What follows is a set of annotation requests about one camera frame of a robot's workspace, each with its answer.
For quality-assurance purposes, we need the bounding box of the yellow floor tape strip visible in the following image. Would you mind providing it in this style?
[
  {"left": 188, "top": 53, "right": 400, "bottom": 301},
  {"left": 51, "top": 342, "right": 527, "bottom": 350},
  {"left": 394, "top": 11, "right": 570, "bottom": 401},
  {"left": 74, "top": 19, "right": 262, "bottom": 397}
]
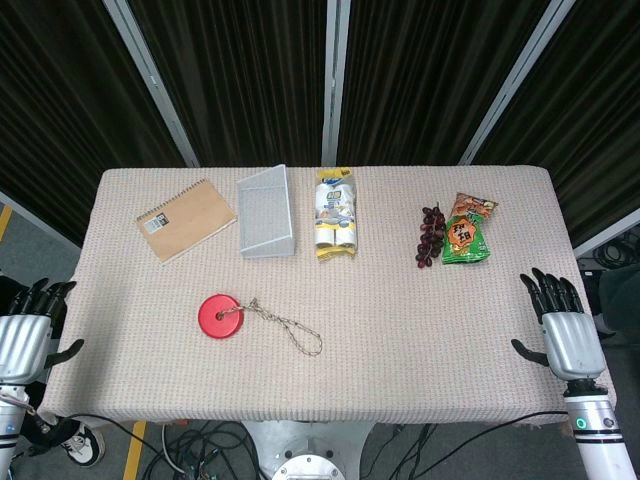
[{"left": 121, "top": 420, "right": 149, "bottom": 480}]

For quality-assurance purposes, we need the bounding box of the red round disc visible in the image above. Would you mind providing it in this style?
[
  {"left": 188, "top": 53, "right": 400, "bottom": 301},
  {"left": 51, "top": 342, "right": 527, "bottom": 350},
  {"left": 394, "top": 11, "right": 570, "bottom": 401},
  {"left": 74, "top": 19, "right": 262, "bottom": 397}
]
[{"left": 197, "top": 293, "right": 245, "bottom": 342}]

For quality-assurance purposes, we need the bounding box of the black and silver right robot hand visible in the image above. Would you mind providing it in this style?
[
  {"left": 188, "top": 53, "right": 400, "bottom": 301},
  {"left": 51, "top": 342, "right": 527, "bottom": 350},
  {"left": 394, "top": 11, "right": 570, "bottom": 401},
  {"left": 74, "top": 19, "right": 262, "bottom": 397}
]
[{"left": 510, "top": 267, "right": 609, "bottom": 383}]

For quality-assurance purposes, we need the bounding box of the green snack bag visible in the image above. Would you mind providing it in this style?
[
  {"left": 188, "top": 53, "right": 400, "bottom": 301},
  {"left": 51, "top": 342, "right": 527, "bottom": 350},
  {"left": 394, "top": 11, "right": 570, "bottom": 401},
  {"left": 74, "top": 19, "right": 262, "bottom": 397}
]
[{"left": 441, "top": 214, "right": 492, "bottom": 266}]

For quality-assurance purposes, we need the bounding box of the brown spiral notebook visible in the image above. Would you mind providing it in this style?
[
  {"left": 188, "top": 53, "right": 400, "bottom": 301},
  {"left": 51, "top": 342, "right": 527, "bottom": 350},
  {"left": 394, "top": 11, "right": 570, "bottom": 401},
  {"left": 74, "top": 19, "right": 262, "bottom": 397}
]
[{"left": 135, "top": 176, "right": 238, "bottom": 266}]

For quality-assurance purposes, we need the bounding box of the black and white sneaker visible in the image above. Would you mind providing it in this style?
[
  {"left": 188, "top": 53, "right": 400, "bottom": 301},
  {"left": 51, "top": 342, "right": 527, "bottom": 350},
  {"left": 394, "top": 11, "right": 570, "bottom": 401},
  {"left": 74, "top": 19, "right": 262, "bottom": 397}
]
[{"left": 60, "top": 422, "right": 107, "bottom": 469}]

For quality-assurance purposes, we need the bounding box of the grey aluminium frame rail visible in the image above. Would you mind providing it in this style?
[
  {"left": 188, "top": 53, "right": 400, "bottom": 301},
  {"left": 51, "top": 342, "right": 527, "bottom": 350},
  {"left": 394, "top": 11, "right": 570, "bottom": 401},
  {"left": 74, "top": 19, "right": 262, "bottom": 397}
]
[
  {"left": 0, "top": 189, "right": 84, "bottom": 249},
  {"left": 572, "top": 206, "right": 640, "bottom": 259}
]

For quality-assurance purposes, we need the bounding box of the dark pleated curtain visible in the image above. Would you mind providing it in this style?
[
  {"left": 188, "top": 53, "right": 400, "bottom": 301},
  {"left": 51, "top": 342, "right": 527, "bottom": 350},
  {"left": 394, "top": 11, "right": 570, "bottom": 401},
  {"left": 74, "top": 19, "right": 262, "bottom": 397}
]
[
  {"left": 127, "top": 0, "right": 330, "bottom": 169},
  {"left": 336, "top": 0, "right": 557, "bottom": 167},
  {"left": 471, "top": 0, "right": 640, "bottom": 248},
  {"left": 0, "top": 0, "right": 188, "bottom": 247}
]

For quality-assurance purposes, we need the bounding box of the white wire mesh basket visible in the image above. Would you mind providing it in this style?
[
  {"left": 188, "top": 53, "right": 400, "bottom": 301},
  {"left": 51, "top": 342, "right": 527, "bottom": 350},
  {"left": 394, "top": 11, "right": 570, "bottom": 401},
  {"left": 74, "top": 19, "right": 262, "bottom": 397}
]
[{"left": 235, "top": 163, "right": 297, "bottom": 260}]

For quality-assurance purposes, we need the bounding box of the black floor cable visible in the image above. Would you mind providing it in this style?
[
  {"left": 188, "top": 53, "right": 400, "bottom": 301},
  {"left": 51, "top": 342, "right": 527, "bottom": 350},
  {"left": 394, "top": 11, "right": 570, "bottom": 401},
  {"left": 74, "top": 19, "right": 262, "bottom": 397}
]
[
  {"left": 389, "top": 410, "right": 569, "bottom": 480},
  {"left": 47, "top": 412, "right": 174, "bottom": 480}
]

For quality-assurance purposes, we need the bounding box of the dark red grape bunch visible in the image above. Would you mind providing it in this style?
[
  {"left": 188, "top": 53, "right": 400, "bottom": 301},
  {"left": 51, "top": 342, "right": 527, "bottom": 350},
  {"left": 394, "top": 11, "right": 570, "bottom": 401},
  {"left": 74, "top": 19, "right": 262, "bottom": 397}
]
[{"left": 414, "top": 202, "right": 448, "bottom": 270}]

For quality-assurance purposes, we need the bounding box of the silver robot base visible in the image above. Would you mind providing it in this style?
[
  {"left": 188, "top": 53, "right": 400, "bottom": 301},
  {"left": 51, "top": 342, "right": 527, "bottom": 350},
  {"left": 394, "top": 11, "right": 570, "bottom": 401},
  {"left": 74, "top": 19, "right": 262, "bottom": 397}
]
[{"left": 239, "top": 419, "right": 377, "bottom": 480}]

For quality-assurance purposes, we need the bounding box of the yellow pack of white rolls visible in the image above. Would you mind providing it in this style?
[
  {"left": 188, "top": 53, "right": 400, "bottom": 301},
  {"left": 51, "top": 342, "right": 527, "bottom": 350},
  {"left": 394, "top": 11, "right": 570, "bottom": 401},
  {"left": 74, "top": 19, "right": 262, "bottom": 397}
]
[{"left": 313, "top": 168, "right": 359, "bottom": 260}]

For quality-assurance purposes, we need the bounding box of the beige woven tablecloth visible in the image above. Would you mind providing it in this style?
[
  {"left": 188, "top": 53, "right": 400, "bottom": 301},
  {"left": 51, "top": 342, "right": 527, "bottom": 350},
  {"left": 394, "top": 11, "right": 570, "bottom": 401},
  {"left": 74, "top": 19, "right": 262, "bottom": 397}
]
[{"left": 37, "top": 165, "right": 617, "bottom": 429}]

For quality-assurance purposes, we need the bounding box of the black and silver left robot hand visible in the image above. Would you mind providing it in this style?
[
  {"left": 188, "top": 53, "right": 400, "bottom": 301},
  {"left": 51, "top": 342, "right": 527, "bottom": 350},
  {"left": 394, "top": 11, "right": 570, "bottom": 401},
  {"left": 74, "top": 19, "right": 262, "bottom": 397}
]
[{"left": 0, "top": 278, "right": 86, "bottom": 383}]

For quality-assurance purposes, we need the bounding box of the grey aluminium frame post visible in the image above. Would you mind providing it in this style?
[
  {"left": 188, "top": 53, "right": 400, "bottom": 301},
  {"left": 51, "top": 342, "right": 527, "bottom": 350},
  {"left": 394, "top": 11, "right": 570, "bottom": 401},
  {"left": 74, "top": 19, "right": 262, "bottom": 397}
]
[
  {"left": 101, "top": 0, "right": 202, "bottom": 169},
  {"left": 457, "top": 0, "right": 582, "bottom": 166},
  {"left": 319, "top": 0, "right": 352, "bottom": 167}
]

